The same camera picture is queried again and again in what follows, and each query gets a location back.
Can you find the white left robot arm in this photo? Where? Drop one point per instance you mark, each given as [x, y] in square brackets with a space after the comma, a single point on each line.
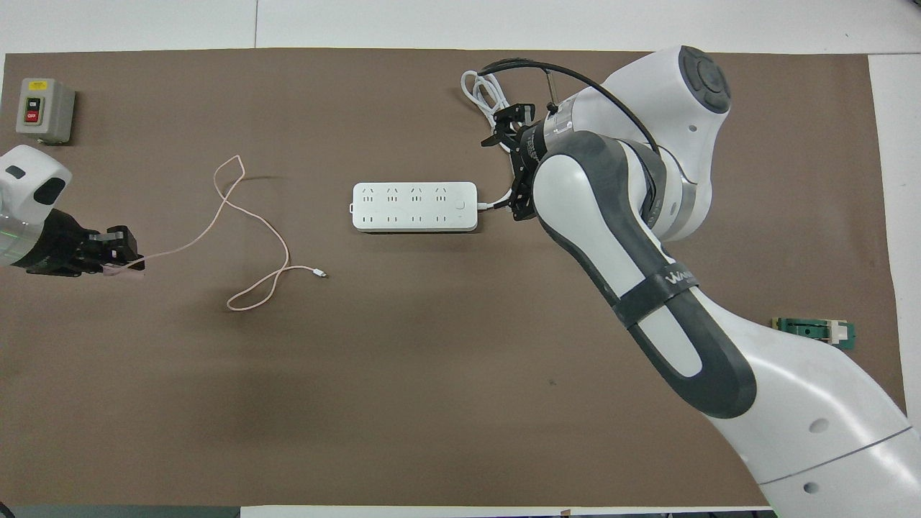
[29, 180]

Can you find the green circuit board part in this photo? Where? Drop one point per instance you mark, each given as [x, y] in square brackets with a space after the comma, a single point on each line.
[817, 329]

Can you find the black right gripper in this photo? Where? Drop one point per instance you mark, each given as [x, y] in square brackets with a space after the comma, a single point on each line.
[532, 147]

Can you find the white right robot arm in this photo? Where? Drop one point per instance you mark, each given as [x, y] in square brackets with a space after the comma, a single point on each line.
[791, 403]

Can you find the pink charger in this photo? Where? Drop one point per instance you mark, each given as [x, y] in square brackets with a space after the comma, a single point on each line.
[114, 270]

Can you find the brown table mat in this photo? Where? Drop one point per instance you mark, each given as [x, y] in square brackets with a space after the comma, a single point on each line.
[432, 396]

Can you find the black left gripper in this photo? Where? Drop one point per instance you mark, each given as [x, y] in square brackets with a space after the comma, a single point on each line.
[61, 241]

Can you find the grey push-button switch box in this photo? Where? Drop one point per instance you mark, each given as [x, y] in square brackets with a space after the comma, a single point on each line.
[43, 108]

